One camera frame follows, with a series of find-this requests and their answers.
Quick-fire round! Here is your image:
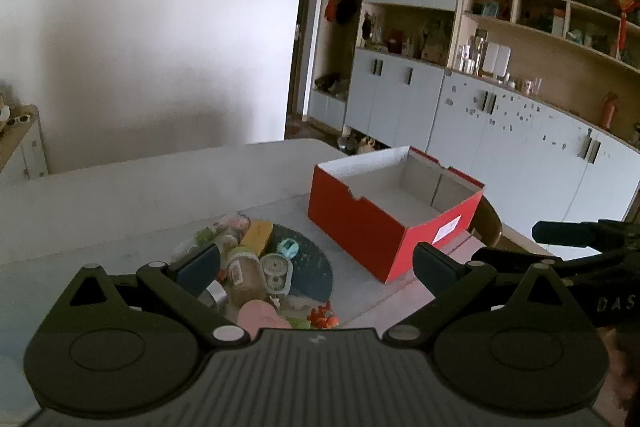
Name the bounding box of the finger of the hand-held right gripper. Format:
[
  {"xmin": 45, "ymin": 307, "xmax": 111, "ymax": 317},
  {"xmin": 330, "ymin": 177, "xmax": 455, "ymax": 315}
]
[
  {"xmin": 531, "ymin": 220, "xmax": 626, "ymax": 251},
  {"xmin": 472, "ymin": 247, "xmax": 618, "ymax": 279}
]

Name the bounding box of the yellow small carton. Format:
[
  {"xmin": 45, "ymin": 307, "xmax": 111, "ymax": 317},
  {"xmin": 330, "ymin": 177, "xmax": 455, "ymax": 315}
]
[{"xmin": 240, "ymin": 220, "xmax": 274, "ymax": 255}]

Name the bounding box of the small white side cabinet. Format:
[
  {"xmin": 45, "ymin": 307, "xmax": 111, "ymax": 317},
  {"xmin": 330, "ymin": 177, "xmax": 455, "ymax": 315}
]
[{"xmin": 0, "ymin": 104, "xmax": 50, "ymax": 182}]

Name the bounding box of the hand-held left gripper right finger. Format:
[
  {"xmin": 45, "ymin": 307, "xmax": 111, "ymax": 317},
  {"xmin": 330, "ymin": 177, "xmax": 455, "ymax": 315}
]
[{"xmin": 382, "ymin": 243, "xmax": 596, "ymax": 350}]

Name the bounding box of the brown wooden chair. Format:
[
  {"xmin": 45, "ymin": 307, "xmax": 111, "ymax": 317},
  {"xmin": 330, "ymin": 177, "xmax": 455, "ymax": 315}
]
[{"xmin": 472, "ymin": 197, "xmax": 504, "ymax": 251}]

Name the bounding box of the large grey wall cabinet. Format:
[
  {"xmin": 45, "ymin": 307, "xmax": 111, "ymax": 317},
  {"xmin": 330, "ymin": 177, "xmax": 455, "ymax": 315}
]
[{"xmin": 307, "ymin": 0, "xmax": 640, "ymax": 238}]

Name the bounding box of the pink striped packet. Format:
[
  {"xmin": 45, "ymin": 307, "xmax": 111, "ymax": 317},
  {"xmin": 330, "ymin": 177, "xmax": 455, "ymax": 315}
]
[{"xmin": 217, "ymin": 215, "xmax": 251, "ymax": 238}]

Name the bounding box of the white box on shelf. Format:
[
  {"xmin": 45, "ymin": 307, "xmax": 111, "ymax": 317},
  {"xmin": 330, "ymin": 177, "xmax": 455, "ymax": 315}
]
[{"xmin": 482, "ymin": 43, "xmax": 512, "ymax": 78}]

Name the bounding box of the white cardboard box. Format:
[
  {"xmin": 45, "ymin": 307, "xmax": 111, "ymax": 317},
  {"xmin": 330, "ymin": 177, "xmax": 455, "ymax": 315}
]
[{"xmin": 307, "ymin": 146, "xmax": 485, "ymax": 284}]

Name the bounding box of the brown jar green lid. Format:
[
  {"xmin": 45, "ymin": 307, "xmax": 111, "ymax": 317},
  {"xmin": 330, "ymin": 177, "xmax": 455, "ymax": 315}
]
[{"xmin": 227, "ymin": 247, "xmax": 268, "ymax": 305}]

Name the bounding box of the pink cup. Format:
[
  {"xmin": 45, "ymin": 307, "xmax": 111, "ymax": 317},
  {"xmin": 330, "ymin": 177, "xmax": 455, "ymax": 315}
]
[{"xmin": 236, "ymin": 299, "xmax": 293, "ymax": 331}]

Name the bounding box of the white wrapped packet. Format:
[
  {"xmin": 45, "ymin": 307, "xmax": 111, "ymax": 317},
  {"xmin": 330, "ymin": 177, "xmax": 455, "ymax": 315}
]
[{"xmin": 170, "ymin": 239, "xmax": 202, "ymax": 264}]

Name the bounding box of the clear plastic cup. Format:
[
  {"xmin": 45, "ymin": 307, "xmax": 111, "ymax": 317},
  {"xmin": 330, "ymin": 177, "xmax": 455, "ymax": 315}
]
[{"xmin": 260, "ymin": 253, "xmax": 294, "ymax": 296}]

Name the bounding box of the red knot ornament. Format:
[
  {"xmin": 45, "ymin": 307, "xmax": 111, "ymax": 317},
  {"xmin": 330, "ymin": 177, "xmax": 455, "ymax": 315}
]
[{"xmin": 608, "ymin": 0, "xmax": 639, "ymax": 50}]

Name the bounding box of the dark round mat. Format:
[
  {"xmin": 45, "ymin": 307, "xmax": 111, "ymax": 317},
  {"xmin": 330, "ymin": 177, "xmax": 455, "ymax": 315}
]
[{"xmin": 170, "ymin": 222, "xmax": 335, "ymax": 309}]

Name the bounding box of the orange figurine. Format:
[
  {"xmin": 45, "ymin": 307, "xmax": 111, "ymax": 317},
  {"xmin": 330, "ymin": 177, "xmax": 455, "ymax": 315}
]
[{"xmin": 601, "ymin": 91, "xmax": 619, "ymax": 130}]

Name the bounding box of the silver tape roll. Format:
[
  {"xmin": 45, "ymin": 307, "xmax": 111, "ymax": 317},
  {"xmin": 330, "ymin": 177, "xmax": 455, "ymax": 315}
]
[{"xmin": 200, "ymin": 279, "xmax": 230, "ymax": 311}]

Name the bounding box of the dark brown door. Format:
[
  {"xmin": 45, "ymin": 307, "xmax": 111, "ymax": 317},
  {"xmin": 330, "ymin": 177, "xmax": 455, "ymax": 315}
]
[{"xmin": 286, "ymin": 0, "xmax": 331, "ymax": 128}]

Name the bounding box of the dark hanging garment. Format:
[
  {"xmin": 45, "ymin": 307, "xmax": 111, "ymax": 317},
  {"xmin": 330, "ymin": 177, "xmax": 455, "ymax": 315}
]
[{"xmin": 336, "ymin": 0, "xmax": 359, "ymax": 26}]

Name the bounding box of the small orange toy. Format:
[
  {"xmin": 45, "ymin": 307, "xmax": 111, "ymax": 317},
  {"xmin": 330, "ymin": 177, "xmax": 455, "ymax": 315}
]
[{"xmin": 307, "ymin": 302, "xmax": 340, "ymax": 329}]

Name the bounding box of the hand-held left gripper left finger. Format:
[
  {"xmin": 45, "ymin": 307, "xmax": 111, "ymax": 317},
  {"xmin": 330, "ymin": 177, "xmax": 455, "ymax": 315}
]
[{"xmin": 40, "ymin": 243, "xmax": 251, "ymax": 349}]

